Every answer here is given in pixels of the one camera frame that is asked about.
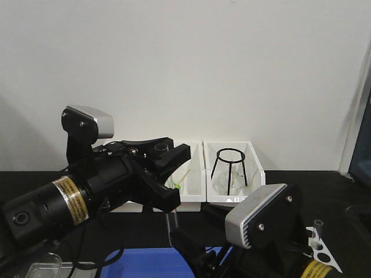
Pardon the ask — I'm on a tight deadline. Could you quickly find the clear glass flask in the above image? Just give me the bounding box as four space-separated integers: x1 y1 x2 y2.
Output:
214 170 245 196

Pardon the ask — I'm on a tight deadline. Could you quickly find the green plastic spoon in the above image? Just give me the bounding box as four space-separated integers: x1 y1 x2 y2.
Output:
172 180 183 192

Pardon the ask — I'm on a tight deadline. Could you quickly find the middle white storage bin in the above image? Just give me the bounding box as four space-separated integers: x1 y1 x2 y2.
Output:
172 140 206 212

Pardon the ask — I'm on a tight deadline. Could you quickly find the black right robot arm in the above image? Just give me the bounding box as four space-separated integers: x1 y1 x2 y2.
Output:
169 198 344 277

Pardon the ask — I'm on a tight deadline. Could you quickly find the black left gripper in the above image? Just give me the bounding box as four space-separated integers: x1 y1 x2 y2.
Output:
75 137 191 216

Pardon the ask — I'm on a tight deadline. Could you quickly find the left white storage bin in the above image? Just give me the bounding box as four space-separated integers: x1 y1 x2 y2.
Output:
111 201 143 213

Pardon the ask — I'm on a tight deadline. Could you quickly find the grey pegboard drying rack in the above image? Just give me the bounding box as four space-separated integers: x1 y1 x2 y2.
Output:
349 95 370 186

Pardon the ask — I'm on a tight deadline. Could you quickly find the white test tube rack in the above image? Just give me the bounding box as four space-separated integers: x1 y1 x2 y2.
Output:
306 226 343 273

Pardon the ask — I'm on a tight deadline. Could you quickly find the white storage bin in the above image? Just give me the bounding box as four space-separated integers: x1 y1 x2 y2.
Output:
172 140 206 212
203 141 266 207
111 201 143 213

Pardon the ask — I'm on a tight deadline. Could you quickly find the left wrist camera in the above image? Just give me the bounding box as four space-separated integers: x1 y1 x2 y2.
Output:
61 105 114 145

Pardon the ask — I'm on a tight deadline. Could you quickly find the black wire tripod stand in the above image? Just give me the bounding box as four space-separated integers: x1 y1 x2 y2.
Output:
211 148 248 193

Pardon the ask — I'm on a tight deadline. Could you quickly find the blue plastic tray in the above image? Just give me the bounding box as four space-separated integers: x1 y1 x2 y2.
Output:
100 246 232 278

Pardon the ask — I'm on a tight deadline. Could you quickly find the clear glass test tube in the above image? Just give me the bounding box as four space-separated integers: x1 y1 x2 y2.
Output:
154 144 179 248

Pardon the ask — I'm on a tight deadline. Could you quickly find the test tube in rack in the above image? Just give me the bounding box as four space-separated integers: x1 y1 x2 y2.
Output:
311 219 324 250

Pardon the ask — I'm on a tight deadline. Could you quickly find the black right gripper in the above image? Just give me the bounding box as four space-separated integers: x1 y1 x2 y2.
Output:
170 204 313 277

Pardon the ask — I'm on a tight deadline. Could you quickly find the clear glass beaker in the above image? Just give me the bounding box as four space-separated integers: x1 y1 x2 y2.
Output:
43 253 62 277

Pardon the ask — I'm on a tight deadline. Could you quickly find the grey plastic tray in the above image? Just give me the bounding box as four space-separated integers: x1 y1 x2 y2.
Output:
26 261 97 278

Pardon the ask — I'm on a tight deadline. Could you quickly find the right white storage bin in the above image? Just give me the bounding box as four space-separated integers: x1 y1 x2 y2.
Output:
203 141 266 207

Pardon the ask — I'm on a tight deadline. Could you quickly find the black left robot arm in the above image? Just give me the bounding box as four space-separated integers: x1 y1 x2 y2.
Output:
1 137 191 258

